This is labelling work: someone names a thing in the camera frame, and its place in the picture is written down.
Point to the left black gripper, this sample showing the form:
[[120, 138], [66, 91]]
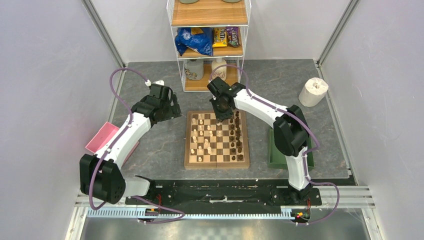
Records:
[[174, 111]]

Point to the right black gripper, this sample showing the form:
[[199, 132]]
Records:
[[220, 116]]

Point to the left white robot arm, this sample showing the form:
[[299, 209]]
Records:
[[100, 173]]

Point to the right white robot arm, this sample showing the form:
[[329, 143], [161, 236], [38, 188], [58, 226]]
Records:
[[288, 124]]

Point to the wooden chess board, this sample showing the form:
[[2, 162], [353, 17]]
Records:
[[211, 144]]

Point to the cream bottle pink lettering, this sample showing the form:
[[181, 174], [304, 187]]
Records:
[[219, 69]]

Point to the grey bottle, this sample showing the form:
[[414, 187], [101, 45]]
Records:
[[194, 69]]

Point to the blue snack bag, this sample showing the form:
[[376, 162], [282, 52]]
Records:
[[198, 39]]

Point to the yellow candy bag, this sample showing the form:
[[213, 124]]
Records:
[[219, 37]]

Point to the pink tray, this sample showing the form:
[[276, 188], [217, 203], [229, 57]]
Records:
[[102, 137]]

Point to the brown candy bag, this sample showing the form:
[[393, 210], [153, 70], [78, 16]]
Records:
[[233, 39]]

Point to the green tray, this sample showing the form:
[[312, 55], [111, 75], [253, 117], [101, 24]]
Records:
[[277, 160]]

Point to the white paper towel roll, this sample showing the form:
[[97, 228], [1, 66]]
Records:
[[313, 91]]

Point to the white wire wooden shelf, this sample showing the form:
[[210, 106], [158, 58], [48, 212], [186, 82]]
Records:
[[210, 13]]

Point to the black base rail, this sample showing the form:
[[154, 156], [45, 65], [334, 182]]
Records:
[[229, 196]]

